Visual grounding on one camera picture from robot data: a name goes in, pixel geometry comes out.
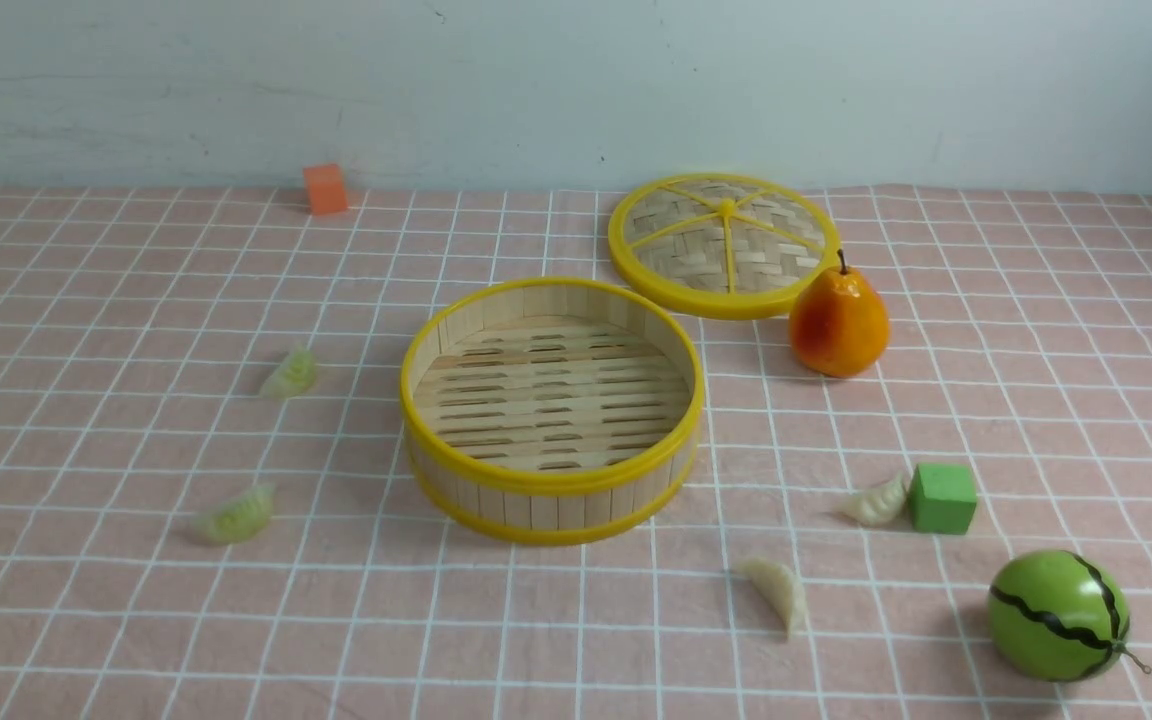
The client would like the orange toy pear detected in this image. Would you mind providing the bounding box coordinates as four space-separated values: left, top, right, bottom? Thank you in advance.
788 250 890 378

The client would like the bamboo steamer lid yellow rim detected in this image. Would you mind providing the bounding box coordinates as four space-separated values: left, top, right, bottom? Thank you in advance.
605 173 841 323

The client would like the white dumpling front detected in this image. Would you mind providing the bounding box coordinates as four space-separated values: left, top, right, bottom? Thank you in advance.
735 558 808 642

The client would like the pink checkered tablecloth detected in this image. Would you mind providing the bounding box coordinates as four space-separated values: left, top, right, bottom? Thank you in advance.
0 184 1152 719

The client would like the green toy watermelon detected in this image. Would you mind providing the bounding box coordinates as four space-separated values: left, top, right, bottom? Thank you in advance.
987 550 1152 684

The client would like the green cube block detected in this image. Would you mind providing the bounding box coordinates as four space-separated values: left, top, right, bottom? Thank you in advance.
908 462 978 536

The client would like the bamboo steamer tray yellow rim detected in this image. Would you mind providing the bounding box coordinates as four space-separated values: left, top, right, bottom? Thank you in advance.
399 276 707 544

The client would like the white dumpling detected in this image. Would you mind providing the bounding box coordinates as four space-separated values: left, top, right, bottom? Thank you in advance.
838 473 910 526
735 558 808 642

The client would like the orange cube block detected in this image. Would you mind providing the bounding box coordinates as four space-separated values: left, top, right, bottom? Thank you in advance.
302 162 349 217

